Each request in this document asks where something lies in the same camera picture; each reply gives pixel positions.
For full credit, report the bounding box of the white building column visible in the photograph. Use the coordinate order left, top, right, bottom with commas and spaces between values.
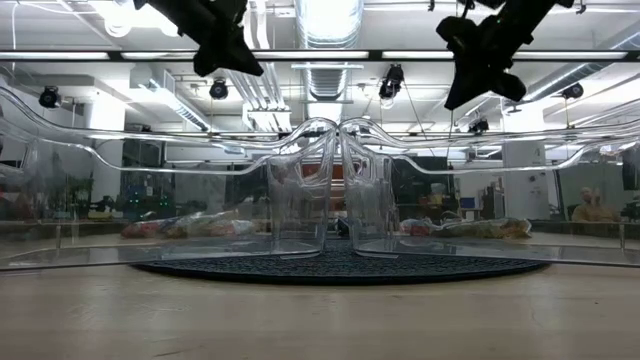
502, 107, 550, 221
82, 97, 126, 201

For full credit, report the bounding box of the black computer monitor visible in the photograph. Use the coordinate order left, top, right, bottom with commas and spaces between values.
621, 147, 640, 192

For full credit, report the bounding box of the black cabinet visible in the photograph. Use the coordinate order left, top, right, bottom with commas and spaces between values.
391, 155, 455, 221

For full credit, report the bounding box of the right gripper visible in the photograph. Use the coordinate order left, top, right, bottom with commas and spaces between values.
435, 0, 577, 111

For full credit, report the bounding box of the clear plastic bin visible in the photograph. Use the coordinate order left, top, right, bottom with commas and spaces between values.
339, 116, 640, 269
0, 84, 337, 274

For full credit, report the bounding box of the red cabinet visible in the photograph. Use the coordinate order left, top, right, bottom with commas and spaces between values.
299, 160, 364, 211

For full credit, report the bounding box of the round dark mat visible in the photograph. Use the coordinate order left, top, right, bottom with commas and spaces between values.
130, 238, 551, 287

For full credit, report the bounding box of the blue red-ended granola bar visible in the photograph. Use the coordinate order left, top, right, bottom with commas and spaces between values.
162, 209, 241, 239
119, 219, 166, 240

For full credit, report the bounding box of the silver ventilation duct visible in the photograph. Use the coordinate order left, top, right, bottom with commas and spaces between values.
294, 0, 365, 101

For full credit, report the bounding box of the person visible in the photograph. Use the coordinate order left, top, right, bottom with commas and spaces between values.
571, 186, 621, 224

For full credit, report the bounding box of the black beam with light strips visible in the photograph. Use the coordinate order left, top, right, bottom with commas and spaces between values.
0, 48, 640, 64

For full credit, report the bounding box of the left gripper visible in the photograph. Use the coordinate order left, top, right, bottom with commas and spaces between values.
132, 0, 265, 78

